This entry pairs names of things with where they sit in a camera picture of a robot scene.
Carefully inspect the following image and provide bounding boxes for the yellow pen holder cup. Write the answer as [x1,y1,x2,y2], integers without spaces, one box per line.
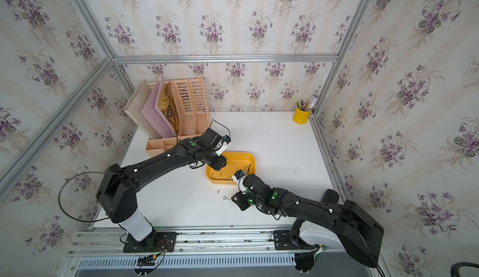
[293,101,311,125]

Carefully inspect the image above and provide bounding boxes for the white slotted cable duct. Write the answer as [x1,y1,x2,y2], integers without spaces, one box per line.
[78,253,296,270]

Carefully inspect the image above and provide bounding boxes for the pens in cup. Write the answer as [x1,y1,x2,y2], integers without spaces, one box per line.
[296,94,319,112]

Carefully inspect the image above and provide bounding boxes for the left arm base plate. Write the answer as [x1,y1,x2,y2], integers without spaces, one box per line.
[123,232,178,253]

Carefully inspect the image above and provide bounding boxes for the aluminium mounting rail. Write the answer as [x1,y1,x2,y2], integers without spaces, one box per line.
[67,226,360,258]

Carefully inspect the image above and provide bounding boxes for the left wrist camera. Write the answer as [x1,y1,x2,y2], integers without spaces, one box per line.
[215,136,232,155]

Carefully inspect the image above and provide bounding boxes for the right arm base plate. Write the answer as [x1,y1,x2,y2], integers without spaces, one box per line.
[273,230,320,251]

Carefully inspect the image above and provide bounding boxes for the yellow plastic storage box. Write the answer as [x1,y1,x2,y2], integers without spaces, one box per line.
[206,152,256,185]

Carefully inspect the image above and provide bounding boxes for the pink folder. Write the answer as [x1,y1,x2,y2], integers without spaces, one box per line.
[142,78,176,138]

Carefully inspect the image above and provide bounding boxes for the beige folder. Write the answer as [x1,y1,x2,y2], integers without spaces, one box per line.
[123,81,161,139]

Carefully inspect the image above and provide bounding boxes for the pink desk file organizer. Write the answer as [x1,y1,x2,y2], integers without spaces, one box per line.
[146,78,210,157]

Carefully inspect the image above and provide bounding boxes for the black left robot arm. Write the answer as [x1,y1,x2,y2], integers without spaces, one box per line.
[96,128,232,243]

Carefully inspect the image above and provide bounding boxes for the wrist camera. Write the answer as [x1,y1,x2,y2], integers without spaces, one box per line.
[215,136,232,155]
[232,170,246,185]

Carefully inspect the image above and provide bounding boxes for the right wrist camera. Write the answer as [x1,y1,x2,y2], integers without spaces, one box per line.
[232,170,246,185]

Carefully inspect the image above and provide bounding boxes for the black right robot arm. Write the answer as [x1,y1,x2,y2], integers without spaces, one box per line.
[232,170,384,268]

